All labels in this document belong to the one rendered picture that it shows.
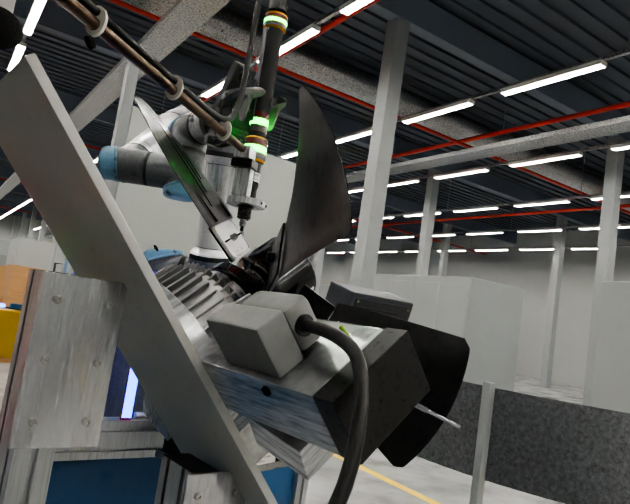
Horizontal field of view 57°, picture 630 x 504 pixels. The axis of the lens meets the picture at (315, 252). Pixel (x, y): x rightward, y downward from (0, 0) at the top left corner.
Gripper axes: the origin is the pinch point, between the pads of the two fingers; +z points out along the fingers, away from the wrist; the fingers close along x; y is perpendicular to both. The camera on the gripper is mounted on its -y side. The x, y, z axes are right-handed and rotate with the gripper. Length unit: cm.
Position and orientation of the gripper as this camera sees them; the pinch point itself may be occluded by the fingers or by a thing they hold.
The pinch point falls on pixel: (272, 94)
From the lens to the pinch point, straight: 109.5
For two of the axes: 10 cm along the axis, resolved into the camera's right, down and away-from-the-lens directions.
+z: 6.4, 0.1, -7.7
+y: -1.5, 9.8, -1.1
